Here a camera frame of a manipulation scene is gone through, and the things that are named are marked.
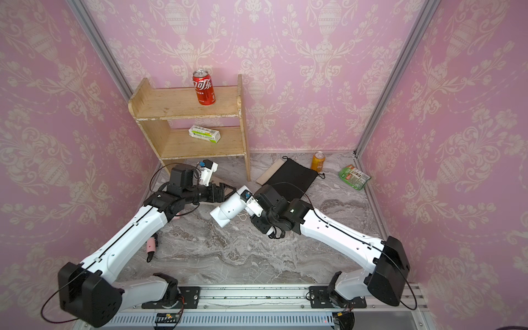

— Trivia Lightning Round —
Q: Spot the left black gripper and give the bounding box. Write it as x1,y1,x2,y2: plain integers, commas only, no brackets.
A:
183,181,238,205

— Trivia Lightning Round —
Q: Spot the aluminium front rail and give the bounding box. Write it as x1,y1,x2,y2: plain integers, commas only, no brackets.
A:
73,282,434,330

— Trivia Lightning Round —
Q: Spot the black drawstring pouch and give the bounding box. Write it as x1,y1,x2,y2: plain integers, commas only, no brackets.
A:
263,156,326,202

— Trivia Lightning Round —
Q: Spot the white green small box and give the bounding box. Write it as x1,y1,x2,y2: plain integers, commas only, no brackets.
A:
188,125,221,144

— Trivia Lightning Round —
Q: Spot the green snack packet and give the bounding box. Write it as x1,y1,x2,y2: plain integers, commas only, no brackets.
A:
338,164,371,191

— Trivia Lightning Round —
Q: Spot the red cola can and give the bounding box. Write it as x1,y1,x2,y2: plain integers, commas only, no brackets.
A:
192,69,216,106

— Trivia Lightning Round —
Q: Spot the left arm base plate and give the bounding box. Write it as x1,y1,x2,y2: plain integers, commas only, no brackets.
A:
141,286,201,309

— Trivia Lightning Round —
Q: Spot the pink hair dryer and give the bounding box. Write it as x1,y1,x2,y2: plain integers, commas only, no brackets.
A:
146,233,159,263

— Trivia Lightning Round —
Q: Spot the wooden two-tier shelf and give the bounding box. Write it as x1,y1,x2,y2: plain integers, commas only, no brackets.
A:
128,74,251,180

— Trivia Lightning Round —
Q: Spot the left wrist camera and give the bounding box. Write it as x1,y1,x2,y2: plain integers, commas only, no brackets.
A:
198,159,218,186

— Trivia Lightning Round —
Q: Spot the beige linen drawstring bag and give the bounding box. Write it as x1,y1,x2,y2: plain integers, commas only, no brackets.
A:
210,175,237,193

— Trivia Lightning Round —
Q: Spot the beige pouch under black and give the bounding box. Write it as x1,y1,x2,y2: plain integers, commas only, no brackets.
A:
256,159,285,186

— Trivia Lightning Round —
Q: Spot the white hair dryer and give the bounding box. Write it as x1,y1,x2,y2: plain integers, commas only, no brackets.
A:
210,186,254,228

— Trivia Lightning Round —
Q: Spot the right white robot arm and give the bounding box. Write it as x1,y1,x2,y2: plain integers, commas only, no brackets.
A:
243,185,410,307

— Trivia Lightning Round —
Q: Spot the orange drink can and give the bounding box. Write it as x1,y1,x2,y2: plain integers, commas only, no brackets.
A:
311,151,326,173

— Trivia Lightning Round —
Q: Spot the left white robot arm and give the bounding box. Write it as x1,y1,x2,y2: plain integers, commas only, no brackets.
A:
58,159,236,328

